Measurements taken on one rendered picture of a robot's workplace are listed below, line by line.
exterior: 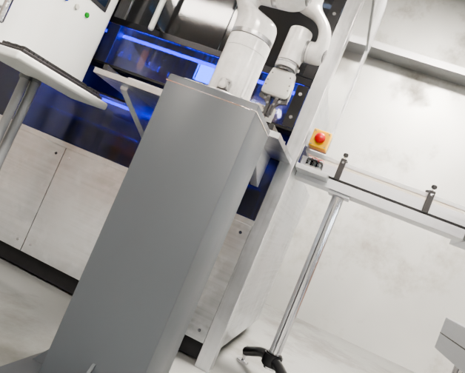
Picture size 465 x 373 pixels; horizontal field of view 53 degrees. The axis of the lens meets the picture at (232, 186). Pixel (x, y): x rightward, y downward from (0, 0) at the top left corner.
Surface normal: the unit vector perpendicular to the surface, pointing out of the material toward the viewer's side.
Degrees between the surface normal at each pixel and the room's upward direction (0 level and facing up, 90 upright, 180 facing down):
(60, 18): 90
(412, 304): 90
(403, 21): 90
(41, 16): 90
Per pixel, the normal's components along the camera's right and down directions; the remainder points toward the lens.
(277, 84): -0.22, -0.09
